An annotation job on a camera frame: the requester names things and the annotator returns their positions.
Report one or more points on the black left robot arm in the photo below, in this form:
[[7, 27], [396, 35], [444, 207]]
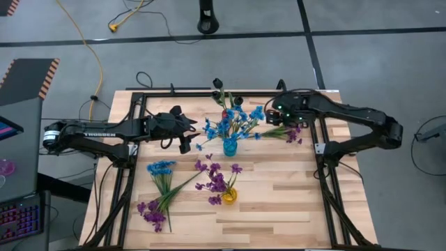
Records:
[[99, 134]]

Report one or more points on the blue glass vase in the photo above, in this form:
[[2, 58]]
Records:
[[230, 150]]

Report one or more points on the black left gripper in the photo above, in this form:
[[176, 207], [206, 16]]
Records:
[[165, 127]]

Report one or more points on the small black orange-striped mat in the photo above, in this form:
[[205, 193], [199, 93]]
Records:
[[5, 6]]

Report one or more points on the purple artificial flower bunch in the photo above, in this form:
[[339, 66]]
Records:
[[292, 135], [153, 217], [217, 181]]

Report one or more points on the black flat strip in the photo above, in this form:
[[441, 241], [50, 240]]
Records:
[[157, 88]]

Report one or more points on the black artificial rose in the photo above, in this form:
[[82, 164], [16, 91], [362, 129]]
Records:
[[238, 100], [217, 83], [216, 95]]

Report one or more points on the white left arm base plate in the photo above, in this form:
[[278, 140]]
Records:
[[132, 150]]

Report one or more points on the black floor beam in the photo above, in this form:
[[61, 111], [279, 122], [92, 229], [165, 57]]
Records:
[[62, 188]]

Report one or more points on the black aluminium table frame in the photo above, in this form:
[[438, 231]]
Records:
[[167, 94]]

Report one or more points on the black stand base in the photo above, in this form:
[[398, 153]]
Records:
[[208, 22]]

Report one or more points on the red glass vase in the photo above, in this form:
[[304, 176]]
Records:
[[225, 114]]

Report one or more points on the grey laptop backlit keyboard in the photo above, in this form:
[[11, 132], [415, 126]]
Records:
[[21, 157]]

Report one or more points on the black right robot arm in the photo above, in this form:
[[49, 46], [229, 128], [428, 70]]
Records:
[[348, 112]]

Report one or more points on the yellow glass vase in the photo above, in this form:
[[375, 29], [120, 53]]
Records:
[[230, 197]]

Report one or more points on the blue artificial flower bunch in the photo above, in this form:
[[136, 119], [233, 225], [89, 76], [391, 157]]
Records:
[[258, 113], [160, 168], [210, 133]]

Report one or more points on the large black orange-striped mat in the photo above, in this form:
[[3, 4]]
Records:
[[24, 78]]

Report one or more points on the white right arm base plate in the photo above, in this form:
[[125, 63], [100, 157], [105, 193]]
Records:
[[320, 148]]

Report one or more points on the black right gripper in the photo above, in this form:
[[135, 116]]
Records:
[[273, 118]]

